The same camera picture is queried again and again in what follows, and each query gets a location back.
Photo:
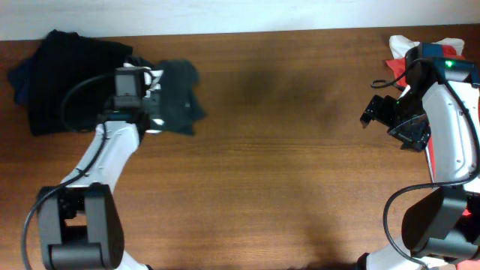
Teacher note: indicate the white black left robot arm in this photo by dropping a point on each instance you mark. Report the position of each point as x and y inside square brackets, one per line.
[79, 226]

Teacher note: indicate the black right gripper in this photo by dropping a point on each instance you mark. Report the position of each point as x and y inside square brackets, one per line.
[414, 139]

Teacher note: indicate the folded black clothes stack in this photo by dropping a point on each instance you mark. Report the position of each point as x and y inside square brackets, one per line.
[62, 61]

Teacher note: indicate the red garment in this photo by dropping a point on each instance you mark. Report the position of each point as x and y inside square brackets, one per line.
[397, 65]

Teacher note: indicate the white garment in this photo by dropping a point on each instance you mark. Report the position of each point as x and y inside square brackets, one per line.
[399, 45]

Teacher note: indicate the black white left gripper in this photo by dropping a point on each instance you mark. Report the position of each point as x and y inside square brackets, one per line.
[155, 106]

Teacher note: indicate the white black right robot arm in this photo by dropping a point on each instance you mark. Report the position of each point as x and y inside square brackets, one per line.
[396, 255]

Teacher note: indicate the dark green t-shirt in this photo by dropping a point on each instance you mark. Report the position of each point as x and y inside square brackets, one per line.
[174, 80]

